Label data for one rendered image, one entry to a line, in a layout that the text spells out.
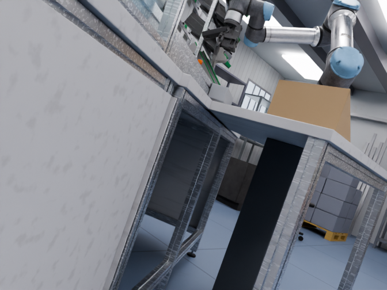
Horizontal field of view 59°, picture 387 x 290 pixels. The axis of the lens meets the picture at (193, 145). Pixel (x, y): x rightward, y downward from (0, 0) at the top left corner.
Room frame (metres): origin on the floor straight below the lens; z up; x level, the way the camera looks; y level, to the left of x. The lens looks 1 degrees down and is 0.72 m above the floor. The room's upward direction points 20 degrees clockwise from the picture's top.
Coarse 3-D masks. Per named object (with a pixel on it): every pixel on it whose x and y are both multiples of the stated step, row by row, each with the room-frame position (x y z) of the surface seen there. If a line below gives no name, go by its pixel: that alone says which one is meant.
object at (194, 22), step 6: (192, 12) 1.83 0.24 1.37; (192, 18) 1.83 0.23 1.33; (198, 18) 1.81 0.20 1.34; (186, 24) 1.85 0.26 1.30; (192, 24) 1.82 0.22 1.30; (198, 24) 1.81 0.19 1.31; (192, 30) 1.87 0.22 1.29; (198, 30) 1.80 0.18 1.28; (198, 36) 1.90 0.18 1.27; (210, 42) 1.77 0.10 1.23; (216, 42) 1.90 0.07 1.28
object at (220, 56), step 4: (220, 48) 1.52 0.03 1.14; (220, 52) 1.52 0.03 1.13; (216, 56) 1.51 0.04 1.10; (220, 56) 1.51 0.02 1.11; (224, 56) 1.51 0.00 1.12; (212, 60) 1.53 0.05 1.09; (216, 60) 1.52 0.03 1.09; (220, 60) 1.52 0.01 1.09; (224, 60) 1.51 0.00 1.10; (212, 64) 1.53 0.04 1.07
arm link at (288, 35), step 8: (248, 24) 1.58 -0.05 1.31; (248, 32) 1.59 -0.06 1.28; (256, 32) 1.58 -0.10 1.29; (264, 32) 1.59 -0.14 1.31; (272, 32) 1.60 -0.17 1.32; (280, 32) 1.61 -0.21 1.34; (288, 32) 1.61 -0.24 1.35; (296, 32) 1.62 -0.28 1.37; (304, 32) 1.62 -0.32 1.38; (312, 32) 1.63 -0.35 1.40; (320, 32) 1.63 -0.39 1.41; (328, 32) 1.61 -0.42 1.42; (248, 40) 1.62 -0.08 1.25; (256, 40) 1.61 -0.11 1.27; (264, 40) 1.62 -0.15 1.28; (272, 40) 1.62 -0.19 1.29; (280, 40) 1.63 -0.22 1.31; (288, 40) 1.63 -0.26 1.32; (296, 40) 1.63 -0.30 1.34; (304, 40) 1.64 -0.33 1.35; (312, 40) 1.64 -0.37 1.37; (320, 40) 1.64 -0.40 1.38; (328, 40) 1.64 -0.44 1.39
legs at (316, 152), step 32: (288, 160) 1.26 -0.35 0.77; (320, 160) 0.85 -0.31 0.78; (352, 160) 1.03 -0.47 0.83; (256, 192) 1.31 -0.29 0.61; (288, 192) 0.87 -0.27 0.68; (384, 192) 1.46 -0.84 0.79; (256, 224) 1.28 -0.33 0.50; (288, 224) 0.85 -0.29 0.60; (224, 256) 1.34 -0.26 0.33; (256, 256) 1.25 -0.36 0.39; (288, 256) 0.86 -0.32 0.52; (352, 256) 1.47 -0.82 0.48; (224, 288) 1.31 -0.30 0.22; (256, 288) 0.86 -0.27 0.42
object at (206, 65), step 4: (192, 44) 1.81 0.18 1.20; (196, 44) 1.80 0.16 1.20; (192, 48) 1.81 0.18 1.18; (192, 52) 1.80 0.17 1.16; (200, 52) 1.79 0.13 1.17; (204, 52) 1.92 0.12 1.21; (200, 56) 1.78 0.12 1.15; (204, 56) 1.91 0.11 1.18; (204, 60) 1.91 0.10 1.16; (200, 64) 1.78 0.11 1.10; (204, 64) 1.77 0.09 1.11; (208, 64) 1.90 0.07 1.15; (204, 68) 1.77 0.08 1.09; (208, 68) 1.90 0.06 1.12; (212, 68) 1.89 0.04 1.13; (208, 72) 1.75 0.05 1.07; (212, 72) 1.89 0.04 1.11; (208, 76) 1.75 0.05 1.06; (212, 76) 1.88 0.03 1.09; (212, 80) 1.74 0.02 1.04; (216, 80) 1.87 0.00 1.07
